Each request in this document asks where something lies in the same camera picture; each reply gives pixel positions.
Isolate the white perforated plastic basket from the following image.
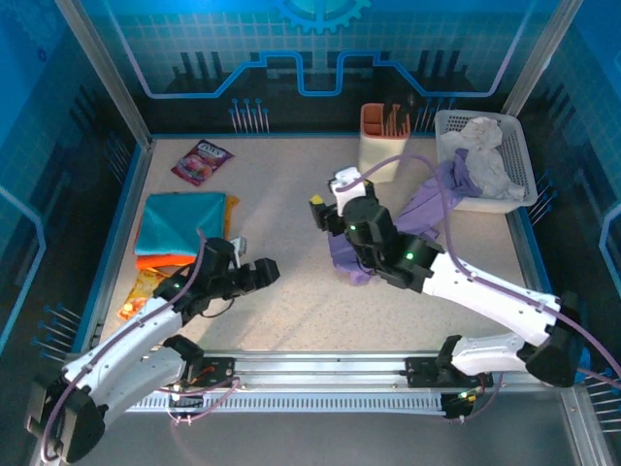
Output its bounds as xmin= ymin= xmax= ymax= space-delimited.
xmin=434 ymin=109 xmax=539 ymax=215

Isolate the purple candy bag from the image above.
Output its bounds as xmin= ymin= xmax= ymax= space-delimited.
xmin=170 ymin=139 xmax=236 ymax=188

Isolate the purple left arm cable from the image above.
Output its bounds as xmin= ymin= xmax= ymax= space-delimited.
xmin=38 ymin=227 xmax=242 ymax=465

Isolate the cream utensil holder orange insert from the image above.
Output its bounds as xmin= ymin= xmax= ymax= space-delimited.
xmin=358 ymin=102 xmax=413 ymax=184

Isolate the white slotted cable duct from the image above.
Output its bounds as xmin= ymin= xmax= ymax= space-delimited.
xmin=128 ymin=391 xmax=447 ymax=414

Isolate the aluminium frame post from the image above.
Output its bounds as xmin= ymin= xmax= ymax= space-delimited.
xmin=54 ymin=0 xmax=155 ymax=150
xmin=502 ymin=0 xmax=586 ymax=120

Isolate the yellow folded t-shirt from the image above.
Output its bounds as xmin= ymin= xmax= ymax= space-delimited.
xmin=223 ymin=193 xmax=243 ymax=229

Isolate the purple printed t-shirt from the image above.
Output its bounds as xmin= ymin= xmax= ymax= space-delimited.
xmin=327 ymin=148 xmax=484 ymax=287

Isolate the white crumpled t-shirt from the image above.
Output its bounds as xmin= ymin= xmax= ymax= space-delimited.
xmin=440 ymin=116 xmax=528 ymax=200

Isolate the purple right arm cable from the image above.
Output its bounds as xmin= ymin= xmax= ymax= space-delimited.
xmin=358 ymin=152 xmax=621 ymax=423

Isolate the aluminium mounting rail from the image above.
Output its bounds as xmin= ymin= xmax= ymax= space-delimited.
xmin=99 ymin=348 xmax=569 ymax=389

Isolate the yellow orange snack bag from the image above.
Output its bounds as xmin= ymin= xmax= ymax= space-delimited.
xmin=117 ymin=268 xmax=171 ymax=321

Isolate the teal folded t-shirt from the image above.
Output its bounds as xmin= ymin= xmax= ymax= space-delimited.
xmin=134 ymin=192 xmax=228 ymax=257

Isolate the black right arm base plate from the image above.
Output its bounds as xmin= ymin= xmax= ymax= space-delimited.
xmin=405 ymin=356 xmax=494 ymax=389

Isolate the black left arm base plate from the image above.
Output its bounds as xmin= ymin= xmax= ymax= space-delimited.
xmin=162 ymin=356 xmax=239 ymax=389

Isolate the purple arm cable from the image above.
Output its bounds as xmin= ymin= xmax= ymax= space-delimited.
xmin=358 ymin=152 xmax=621 ymax=423
xmin=38 ymin=227 xmax=242 ymax=465

